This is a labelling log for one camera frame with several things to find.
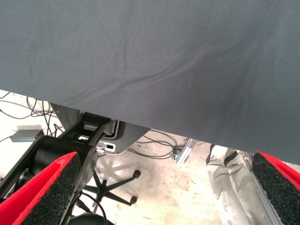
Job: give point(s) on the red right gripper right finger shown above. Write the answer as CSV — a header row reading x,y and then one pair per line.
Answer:
x,y
281,187

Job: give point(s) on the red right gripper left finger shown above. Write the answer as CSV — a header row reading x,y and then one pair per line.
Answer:
x,y
35,199

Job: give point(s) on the grey trousers leg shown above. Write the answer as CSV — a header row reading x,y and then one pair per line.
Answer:
x,y
234,187

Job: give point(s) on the dark round chair seat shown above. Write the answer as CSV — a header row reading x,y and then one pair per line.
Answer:
x,y
89,220

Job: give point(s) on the grey box on floor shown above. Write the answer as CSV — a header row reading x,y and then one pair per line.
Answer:
x,y
25,136

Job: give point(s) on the black chair star base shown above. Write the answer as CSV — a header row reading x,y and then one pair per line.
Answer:
x,y
103,185

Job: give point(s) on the grey metal panel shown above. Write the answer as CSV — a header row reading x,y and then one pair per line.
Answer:
x,y
131,136

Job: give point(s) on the dark table cloth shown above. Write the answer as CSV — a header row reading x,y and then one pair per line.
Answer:
x,y
150,58

